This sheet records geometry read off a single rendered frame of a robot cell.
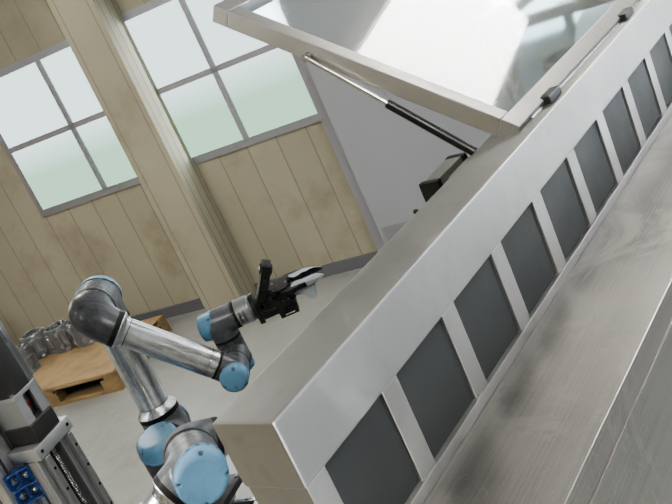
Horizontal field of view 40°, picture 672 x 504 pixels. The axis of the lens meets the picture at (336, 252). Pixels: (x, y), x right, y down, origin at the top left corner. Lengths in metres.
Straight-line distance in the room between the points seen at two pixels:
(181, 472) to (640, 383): 1.05
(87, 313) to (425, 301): 1.43
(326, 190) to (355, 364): 4.97
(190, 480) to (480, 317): 0.93
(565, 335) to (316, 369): 0.44
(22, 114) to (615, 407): 5.95
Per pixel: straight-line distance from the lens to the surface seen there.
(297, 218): 6.06
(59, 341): 6.82
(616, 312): 1.27
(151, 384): 2.58
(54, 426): 2.33
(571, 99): 1.52
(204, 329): 2.50
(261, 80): 5.79
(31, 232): 7.17
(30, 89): 6.65
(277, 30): 1.53
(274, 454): 0.89
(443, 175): 2.11
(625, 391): 1.13
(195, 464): 1.94
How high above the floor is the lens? 2.03
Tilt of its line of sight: 18 degrees down
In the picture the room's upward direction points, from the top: 24 degrees counter-clockwise
